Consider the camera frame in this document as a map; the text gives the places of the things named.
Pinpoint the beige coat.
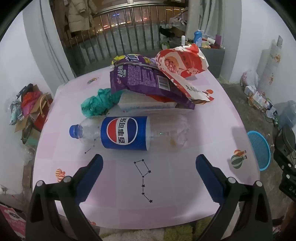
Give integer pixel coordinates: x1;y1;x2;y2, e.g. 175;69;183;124
67;0;99;33

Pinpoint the metal railing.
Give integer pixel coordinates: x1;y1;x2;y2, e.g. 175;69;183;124
62;6;192;67

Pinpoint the blue plastic bag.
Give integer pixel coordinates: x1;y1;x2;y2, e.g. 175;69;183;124
277;100;296;130

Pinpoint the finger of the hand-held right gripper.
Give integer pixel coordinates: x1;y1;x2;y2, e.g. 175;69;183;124
273;148;296;183

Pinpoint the grey cabinet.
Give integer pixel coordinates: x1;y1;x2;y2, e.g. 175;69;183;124
195;46;226;79

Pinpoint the blue plastic basket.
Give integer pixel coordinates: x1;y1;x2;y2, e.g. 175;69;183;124
247;130;271;171

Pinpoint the purple snack bag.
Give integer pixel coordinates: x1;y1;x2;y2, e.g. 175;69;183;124
109;54;196;110

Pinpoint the green yellow rug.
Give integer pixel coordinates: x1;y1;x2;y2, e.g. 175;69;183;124
102;218;208;241

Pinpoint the pile of packets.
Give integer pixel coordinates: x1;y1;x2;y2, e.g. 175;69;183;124
244;86;278;116

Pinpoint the green plastic bag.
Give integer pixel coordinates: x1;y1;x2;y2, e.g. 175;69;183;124
80;88;124;117

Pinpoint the clear plastic bottle blue label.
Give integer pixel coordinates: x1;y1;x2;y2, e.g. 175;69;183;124
69;115;191;152

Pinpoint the white blue carton box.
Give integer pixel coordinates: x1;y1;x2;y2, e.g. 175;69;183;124
117;90;177;114

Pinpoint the red packet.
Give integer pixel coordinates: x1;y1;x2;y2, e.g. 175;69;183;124
148;94;178;103

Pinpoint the person's right forearm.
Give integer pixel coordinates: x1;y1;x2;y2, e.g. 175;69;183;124
283;202;296;233

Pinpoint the red white snack bag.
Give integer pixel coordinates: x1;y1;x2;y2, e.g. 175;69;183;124
155;43;215;105

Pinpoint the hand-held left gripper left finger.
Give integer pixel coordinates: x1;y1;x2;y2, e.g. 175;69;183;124
25;153;104;241

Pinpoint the rolled printed wallpaper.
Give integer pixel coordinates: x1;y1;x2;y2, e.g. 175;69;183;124
257;36;284;93

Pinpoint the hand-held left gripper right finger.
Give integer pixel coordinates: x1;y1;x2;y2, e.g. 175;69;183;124
195;154;273;241

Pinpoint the pink printed packet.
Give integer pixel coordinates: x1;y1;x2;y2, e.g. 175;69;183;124
0;205;26;240

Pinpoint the white plastic bag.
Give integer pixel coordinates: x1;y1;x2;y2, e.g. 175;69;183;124
240;68;259;90

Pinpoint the pile of paper bags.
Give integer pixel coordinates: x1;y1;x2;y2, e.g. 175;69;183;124
9;83;53;145

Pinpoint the grey curtain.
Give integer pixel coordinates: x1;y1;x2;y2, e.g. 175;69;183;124
187;0;223;41

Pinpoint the pile of cloth and bags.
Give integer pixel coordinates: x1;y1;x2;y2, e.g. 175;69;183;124
159;10;189;47

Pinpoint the dark grey electric cooker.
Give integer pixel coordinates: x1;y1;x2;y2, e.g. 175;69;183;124
275;124;296;152

